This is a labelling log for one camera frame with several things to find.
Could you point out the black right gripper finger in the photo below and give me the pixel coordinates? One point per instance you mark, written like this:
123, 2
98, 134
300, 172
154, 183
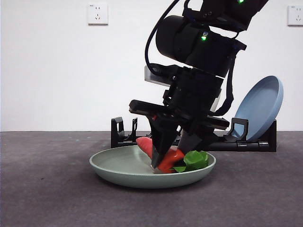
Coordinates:
163, 137
190, 140

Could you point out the orange carrot with green leaves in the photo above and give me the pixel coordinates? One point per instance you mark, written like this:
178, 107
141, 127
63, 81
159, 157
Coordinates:
171, 160

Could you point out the green plate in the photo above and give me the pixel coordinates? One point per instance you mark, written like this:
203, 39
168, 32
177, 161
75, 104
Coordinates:
123, 170

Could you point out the beige plate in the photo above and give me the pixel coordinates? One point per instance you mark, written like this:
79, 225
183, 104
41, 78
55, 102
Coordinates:
216, 102

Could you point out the black plate rack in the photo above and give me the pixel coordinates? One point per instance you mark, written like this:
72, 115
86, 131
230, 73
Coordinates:
251, 146

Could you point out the blue plate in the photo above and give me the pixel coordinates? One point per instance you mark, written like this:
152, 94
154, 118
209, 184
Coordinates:
260, 106

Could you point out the pale grey camera box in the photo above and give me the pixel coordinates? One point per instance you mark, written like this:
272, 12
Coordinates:
151, 79

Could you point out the white wall socket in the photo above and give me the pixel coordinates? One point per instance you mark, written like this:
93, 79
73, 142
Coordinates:
296, 15
98, 14

